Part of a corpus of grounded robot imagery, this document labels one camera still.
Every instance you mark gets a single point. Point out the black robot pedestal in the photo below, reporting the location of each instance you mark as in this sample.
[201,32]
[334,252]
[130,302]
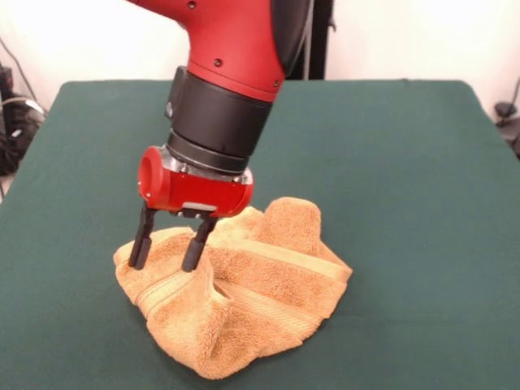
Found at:
[319,40]

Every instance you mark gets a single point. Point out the dark green table cloth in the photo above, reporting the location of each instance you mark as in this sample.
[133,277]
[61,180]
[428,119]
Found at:
[406,203]

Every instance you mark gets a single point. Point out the orange terry towel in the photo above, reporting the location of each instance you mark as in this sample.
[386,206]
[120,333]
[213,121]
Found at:
[264,284]

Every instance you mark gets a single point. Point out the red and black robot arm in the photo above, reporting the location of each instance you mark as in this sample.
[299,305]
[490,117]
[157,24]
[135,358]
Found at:
[235,40]

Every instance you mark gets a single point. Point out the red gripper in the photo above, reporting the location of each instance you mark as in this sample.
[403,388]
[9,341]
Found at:
[195,193]

